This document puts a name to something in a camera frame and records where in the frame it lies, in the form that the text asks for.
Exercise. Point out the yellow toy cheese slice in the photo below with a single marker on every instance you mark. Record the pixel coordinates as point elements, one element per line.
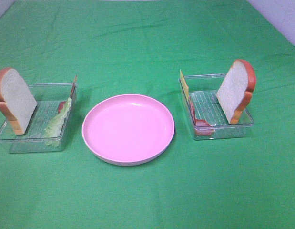
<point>184,85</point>

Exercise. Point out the toy bacon strip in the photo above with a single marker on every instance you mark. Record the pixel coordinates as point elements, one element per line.
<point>200,124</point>
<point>73,87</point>

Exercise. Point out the toy lettuce leaf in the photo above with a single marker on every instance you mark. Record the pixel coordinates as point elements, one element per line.
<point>55,125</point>

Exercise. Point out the toy bread slice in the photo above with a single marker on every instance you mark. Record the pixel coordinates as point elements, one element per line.
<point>16,101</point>
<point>236,90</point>

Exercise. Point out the pink round plate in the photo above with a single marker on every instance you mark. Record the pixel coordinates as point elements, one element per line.
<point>128,129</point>

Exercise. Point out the right clear plastic container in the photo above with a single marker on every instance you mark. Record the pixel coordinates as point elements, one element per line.
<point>202,90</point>

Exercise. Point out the clear plastic container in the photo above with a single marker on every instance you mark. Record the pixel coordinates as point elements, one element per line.
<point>202,90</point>
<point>48,97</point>

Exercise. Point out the green tablecloth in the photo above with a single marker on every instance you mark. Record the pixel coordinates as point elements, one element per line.
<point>141,47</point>

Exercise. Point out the left clear plastic container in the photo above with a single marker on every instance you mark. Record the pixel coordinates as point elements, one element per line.
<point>48,97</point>

